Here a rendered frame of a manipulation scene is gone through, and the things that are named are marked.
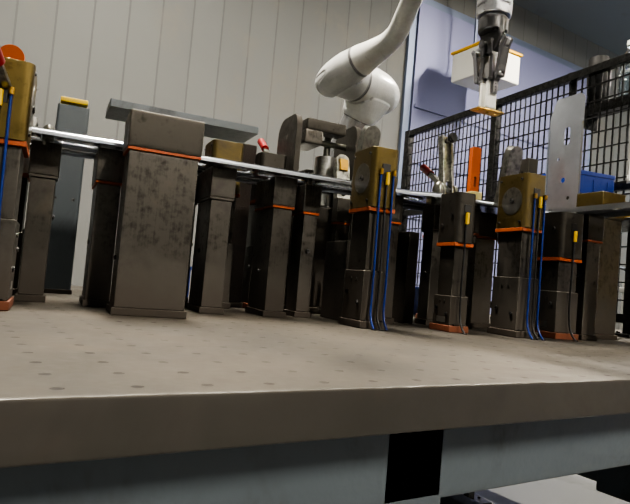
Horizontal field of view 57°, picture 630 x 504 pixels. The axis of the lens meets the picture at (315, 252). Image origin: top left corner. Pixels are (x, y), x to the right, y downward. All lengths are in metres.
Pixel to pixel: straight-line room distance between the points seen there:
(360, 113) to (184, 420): 1.70
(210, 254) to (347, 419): 0.73
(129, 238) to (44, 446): 0.62
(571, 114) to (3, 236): 1.40
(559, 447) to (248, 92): 3.65
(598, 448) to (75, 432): 0.62
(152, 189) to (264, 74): 3.31
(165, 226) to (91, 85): 2.87
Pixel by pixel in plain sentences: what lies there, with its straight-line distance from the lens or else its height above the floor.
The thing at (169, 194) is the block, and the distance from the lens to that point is 0.99.
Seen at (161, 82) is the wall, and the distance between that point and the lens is 3.94.
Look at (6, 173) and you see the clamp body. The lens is 0.96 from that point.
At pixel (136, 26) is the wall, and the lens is 3.99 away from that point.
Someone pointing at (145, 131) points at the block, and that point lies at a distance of 1.00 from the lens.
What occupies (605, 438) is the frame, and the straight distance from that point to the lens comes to 0.83.
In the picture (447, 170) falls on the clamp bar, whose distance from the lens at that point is 1.68.
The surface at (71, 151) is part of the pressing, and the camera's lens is 1.29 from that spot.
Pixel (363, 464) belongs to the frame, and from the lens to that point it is 0.55.
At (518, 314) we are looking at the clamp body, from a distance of 1.29.
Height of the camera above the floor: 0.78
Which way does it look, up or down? 3 degrees up
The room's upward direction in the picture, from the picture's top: 5 degrees clockwise
